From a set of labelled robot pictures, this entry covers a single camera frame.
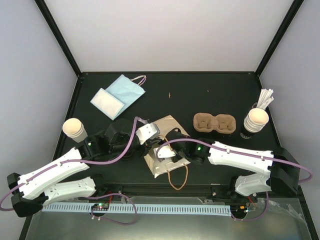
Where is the right controller circuit board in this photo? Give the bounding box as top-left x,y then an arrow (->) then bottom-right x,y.
230,205 -> 256,214

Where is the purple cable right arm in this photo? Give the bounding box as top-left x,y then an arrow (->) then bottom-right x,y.
156,138 -> 314,183

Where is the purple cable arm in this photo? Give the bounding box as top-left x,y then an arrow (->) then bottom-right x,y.
156,138 -> 314,183
0,116 -> 148,212

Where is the right black frame post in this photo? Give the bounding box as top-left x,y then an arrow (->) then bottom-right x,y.
255,0 -> 304,77

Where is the white cup stack left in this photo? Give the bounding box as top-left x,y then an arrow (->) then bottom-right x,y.
62,118 -> 88,143

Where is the controller circuit board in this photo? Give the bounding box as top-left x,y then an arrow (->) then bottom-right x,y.
91,203 -> 110,212
230,205 -> 256,214

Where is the light blue paper bag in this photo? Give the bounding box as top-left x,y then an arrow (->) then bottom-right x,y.
90,74 -> 147,120

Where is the light blue slotted cable duct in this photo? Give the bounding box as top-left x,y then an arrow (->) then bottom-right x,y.
42,202 -> 231,217

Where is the black frame post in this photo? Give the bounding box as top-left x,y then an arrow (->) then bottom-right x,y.
34,0 -> 82,78
255,0 -> 304,77

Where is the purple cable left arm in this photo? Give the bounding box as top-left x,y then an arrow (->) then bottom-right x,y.
0,116 -> 148,212

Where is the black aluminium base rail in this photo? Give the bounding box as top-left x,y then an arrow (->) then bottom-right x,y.
93,183 -> 257,203

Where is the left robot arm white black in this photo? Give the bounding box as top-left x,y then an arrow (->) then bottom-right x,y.
7,117 -> 160,218

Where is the clear glass straw jar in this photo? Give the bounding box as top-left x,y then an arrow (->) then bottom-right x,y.
251,102 -> 261,109

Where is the beige paper bag with handles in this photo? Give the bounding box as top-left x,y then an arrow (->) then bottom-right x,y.
144,115 -> 190,191

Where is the left controller circuit board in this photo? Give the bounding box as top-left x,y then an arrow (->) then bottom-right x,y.
91,203 -> 110,212

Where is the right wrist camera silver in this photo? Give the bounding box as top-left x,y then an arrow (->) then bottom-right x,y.
153,145 -> 175,162

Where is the stack of white paper cups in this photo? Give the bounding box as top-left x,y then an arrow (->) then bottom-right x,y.
240,107 -> 269,140

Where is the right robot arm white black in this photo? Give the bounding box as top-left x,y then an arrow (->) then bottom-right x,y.
165,128 -> 300,202

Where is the brown cardboard cup carrier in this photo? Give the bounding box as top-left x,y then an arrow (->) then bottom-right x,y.
193,112 -> 237,135

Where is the left black frame post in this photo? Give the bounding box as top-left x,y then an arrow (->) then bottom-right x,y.
34,0 -> 82,78

